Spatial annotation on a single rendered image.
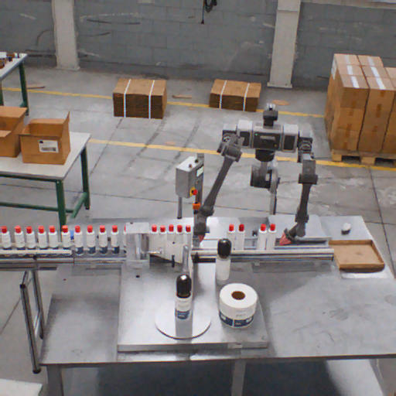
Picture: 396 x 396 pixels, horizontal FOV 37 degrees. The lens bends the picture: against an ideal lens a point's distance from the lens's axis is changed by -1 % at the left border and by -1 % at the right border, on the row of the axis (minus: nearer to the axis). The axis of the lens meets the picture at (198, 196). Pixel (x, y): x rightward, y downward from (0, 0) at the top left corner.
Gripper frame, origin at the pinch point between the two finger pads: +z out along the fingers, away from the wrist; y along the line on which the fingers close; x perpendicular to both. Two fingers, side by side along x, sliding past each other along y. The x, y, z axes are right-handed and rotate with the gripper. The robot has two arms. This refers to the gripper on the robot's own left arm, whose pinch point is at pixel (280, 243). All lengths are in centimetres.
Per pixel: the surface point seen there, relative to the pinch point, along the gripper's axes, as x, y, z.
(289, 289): 7.7, 31.9, 7.8
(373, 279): 50, 24, -28
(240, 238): -24.7, 2.9, 12.6
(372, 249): 56, -6, -34
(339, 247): 39.3, -8.5, -19.3
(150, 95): -23, -392, 102
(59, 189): -100, -116, 124
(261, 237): -14.9, 2.8, 3.0
